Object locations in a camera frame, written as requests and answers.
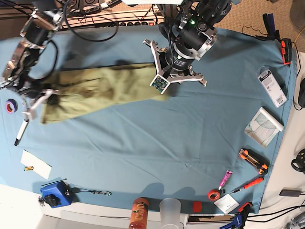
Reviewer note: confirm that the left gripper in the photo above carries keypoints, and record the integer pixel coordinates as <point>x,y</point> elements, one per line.
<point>172,66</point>

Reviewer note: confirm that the olive green t-shirt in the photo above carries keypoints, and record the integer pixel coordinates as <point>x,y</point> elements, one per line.
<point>84,91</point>

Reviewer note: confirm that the orange black clamp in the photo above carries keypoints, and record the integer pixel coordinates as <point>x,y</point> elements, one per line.
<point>286,50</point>

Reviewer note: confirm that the blue black clamp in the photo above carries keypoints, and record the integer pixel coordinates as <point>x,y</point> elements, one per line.
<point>272,33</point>

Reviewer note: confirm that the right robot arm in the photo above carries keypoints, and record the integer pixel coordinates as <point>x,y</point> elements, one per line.
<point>36,34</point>

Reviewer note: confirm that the black computer mouse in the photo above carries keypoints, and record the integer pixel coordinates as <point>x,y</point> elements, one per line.
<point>301,96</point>

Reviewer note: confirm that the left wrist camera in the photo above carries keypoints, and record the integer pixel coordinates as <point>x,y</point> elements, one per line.
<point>160,83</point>

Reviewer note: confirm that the white square card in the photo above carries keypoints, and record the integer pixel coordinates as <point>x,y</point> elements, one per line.
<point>227,203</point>

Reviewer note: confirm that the purple tape roll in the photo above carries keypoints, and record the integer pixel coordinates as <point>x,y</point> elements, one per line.
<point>11,106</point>

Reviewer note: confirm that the blue box with knob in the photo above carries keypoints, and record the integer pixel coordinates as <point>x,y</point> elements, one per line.
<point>57,194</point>

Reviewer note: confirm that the blue bar clamp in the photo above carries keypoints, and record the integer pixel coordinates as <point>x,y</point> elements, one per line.
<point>238,221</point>

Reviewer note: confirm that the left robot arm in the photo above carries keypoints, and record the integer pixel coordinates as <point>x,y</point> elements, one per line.
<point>190,34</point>

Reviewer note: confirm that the pink glue tube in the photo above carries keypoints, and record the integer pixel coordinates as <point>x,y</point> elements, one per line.
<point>225,178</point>

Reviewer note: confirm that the blue table cloth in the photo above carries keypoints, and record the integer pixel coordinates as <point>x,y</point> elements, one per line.
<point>178,148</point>

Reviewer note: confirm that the black power adapter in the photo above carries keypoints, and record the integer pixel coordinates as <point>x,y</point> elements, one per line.
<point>290,193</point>

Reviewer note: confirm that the white paper card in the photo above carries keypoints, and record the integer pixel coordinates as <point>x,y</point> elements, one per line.
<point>40,167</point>

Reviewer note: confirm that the small gold battery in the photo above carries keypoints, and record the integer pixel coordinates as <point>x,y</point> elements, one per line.
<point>28,168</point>

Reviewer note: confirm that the black power strip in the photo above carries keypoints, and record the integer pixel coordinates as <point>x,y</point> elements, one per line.
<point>140,23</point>

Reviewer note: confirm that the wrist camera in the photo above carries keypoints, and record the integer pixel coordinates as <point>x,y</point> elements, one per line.
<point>29,115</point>
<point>160,83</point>

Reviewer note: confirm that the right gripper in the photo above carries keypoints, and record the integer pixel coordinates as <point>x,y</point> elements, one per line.
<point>31,98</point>

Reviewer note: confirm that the orange handled screwdriver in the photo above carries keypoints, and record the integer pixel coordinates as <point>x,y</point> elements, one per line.
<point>250,184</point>

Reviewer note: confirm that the orange tape roll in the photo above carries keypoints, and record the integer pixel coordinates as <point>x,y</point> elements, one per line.
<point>214,194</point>

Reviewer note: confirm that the black zip tie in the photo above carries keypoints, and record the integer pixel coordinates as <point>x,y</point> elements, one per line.
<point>54,182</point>

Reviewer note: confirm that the orange drink can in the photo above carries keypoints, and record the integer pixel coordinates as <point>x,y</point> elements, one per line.
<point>139,215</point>

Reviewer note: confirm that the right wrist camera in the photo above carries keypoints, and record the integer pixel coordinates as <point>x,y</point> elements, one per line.
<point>29,115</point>

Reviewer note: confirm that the frosted plastic cup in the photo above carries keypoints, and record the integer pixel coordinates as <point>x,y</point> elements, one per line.
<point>170,209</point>

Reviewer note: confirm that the white marker pen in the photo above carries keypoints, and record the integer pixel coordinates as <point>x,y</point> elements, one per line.
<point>21,131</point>

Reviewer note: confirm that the orange black utility knife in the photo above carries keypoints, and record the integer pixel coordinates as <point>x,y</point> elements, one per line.
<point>260,166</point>

